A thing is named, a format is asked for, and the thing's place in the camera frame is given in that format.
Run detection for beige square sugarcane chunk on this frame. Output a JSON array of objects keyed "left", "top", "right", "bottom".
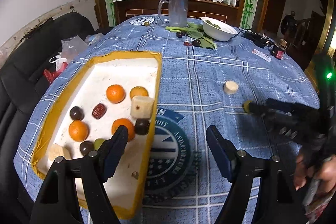
[{"left": 130, "top": 96, "right": 154, "bottom": 119}]

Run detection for black power adapter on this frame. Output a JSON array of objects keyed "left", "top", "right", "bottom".
[{"left": 244, "top": 30, "right": 271, "bottom": 48}]

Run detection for person's right hand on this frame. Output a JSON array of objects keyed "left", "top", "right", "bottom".
[{"left": 293, "top": 152, "right": 336, "bottom": 191}]

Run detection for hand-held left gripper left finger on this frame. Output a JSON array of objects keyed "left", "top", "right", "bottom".
[{"left": 30, "top": 125, "right": 129, "bottom": 224}]

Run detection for red date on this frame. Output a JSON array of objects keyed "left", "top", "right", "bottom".
[{"left": 92, "top": 103, "right": 107, "bottom": 119}]

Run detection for round beige sugarcane slice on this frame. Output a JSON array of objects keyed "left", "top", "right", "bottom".
[{"left": 224, "top": 81, "right": 239, "bottom": 94}]

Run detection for clear plastic bag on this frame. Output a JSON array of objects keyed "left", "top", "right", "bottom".
[{"left": 61, "top": 36, "right": 89, "bottom": 60}]

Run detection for red white plastic bag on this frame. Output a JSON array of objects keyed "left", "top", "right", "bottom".
[{"left": 43, "top": 55, "right": 69, "bottom": 83}]

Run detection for black sofa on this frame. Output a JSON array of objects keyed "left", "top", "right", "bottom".
[{"left": 0, "top": 13, "right": 95, "bottom": 224}]

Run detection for white foam tray yellow tape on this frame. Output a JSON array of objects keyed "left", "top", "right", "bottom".
[{"left": 31, "top": 50, "right": 162, "bottom": 220}]

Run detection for blue plaid tablecloth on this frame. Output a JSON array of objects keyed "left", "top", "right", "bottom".
[{"left": 16, "top": 15, "right": 321, "bottom": 224}]

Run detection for orange tangerine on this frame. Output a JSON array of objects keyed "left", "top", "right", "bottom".
[
  {"left": 112, "top": 118, "right": 135, "bottom": 142},
  {"left": 106, "top": 84, "right": 126, "bottom": 104},
  {"left": 68, "top": 120, "right": 89, "bottom": 142},
  {"left": 130, "top": 86, "right": 149, "bottom": 100}
]

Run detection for dark purple passion fruit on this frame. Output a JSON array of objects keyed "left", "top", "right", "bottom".
[
  {"left": 135, "top": 118, "right": 151, "bottom": 135},
  {"left": 79, "top": 141, "right": 94, "bottom": 156},
  {"left": 70, "top": 106, "right": 84, "bottom": 121}
]

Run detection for green leafy vegetables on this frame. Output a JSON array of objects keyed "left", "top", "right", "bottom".
[{"left": 165, "top": 23, "right": 217, "bottom": 50}]

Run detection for white bowl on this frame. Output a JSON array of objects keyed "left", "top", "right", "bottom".
[{"left": 201, "top": 17, "right": 238, "bottom": 42}]

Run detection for white red label card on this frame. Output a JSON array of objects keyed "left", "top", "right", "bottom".
[{"left": 252, "top": 49, "right": 271, "bottom": 61}]

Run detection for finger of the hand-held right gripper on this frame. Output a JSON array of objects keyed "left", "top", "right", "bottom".
[
  {"left": 266, "top": 98, "right": 300, "bottom": 113},
  {"left": 248, "top": 101, "right": 283, "bottom": 120}
]

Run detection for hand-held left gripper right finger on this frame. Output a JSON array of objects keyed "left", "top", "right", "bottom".
[{"left": 205, "top": 125, "right": 308, "bottom": 224}]

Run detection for patterned cloth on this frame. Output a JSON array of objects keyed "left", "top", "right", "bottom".
[{"left": 303, "top": 178, "right": 336, "bottom": 218}]

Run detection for small dark jar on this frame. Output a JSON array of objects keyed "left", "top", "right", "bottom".
[{"left": 272, "top": 39, "right": 287, "bottom": 59}]

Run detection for beige rounded sugarcane chunk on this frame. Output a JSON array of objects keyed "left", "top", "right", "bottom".
[{"left": 48, "top": 144, "right": 72, "bottom": 161}]

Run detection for clear plastic pitcher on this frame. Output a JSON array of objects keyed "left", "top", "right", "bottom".
[{"left": 158, "top": 0, "right": 189, "bottom": 28}]

